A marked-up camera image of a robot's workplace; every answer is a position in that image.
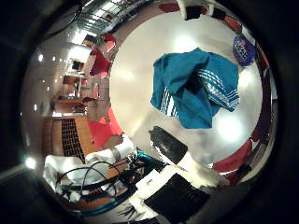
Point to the white spray bottle blue label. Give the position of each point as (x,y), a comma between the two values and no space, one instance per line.
(243,51)

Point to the blue cloth with white stripes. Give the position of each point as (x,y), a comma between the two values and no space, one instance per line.
(187,71)

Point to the wooden panel with black grille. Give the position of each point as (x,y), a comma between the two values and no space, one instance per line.
(73,137)

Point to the wooden desk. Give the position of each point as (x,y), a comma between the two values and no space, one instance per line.
(73,93)

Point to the window with metal frame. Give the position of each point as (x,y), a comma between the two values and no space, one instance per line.
(99,14)

